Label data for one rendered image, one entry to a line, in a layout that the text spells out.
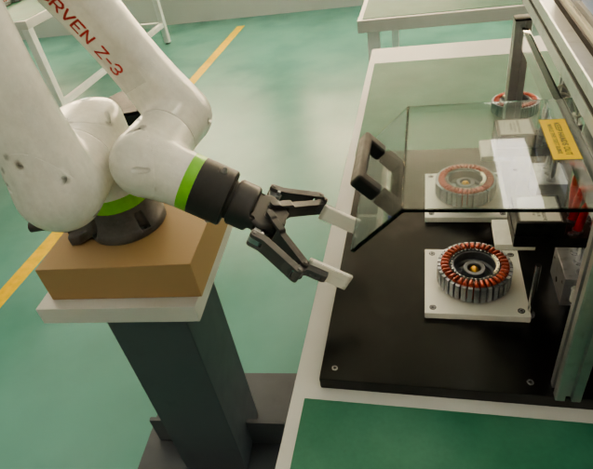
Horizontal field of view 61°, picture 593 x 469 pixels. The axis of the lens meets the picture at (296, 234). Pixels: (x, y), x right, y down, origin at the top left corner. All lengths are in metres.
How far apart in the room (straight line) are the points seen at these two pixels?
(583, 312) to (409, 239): 0.41
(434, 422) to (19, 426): 1.53
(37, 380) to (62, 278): 1.10
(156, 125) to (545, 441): 0.68
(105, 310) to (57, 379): 1.06
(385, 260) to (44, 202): 0.55
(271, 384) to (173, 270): 0.86
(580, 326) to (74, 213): 0.67
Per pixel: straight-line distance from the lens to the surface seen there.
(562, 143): 0.64
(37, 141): 0.76
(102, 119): 0.91
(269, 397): 1.68
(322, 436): 0.72
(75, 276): 1.01
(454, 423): 0.73
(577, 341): 0.66
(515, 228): 0.76
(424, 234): 0.96
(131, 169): 0.78
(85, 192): 0.79
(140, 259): 0.95
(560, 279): 0.85
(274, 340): 1.84
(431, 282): 0.85
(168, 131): 0.81
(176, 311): 0.95
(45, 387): 2.06
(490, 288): 0.80
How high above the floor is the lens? 1.37
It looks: 37 degrees down
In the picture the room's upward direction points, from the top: 11 degrees counter-clockwise
